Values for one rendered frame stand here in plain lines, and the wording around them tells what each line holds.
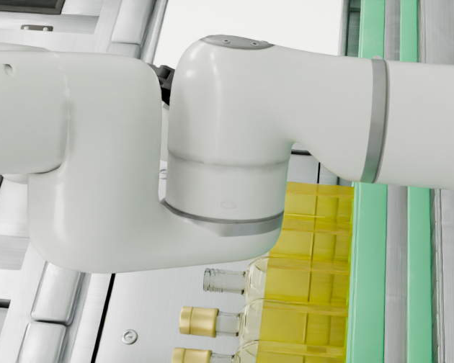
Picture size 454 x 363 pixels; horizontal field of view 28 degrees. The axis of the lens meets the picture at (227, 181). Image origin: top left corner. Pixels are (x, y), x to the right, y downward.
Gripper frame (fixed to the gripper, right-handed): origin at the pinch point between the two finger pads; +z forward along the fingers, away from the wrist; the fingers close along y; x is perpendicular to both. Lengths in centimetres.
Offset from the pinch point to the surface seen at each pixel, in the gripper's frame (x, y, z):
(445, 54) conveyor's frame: 37, -38, -14
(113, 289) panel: -9, -25, -45
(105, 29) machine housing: 38, -20, -76
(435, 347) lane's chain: -8.6, -30.2, 5.1
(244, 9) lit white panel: 49, -33, -57
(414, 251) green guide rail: 0.8, -27.6, 0.5
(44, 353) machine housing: -21, -20, -47
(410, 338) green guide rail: -9.1, -27.3, 4.0
